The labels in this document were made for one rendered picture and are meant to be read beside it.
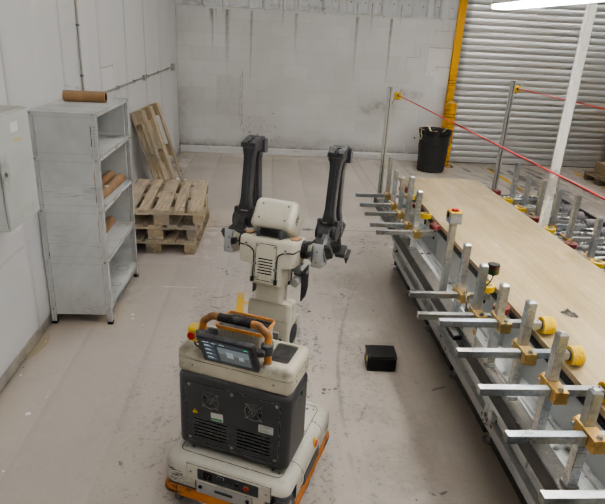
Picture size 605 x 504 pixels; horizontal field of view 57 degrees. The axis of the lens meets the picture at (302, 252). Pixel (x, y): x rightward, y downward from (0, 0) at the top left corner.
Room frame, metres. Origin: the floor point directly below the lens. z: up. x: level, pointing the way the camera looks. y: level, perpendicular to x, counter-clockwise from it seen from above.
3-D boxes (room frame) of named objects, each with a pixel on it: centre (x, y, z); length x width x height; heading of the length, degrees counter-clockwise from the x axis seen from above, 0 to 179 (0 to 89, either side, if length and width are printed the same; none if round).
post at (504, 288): (2.25, -0.91, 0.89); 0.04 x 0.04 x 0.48; 4
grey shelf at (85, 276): (4.08, 1.64, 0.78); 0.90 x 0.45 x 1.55; 4
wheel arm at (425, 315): (2.45, -0.80, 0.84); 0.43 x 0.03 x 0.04; 94
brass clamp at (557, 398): (1.73, -0.95, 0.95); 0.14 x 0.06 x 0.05; 4
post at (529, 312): (2.00, -0.92, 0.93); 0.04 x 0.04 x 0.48; 4
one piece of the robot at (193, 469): (1.92, 0.27, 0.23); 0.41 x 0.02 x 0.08; 72
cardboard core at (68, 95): (4.18, 1.66, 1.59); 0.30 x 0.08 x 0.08; 94
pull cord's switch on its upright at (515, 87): (5.14, -1.80, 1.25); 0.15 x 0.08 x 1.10; 4
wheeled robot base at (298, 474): (2.24, 0.19, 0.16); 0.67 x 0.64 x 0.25; 162
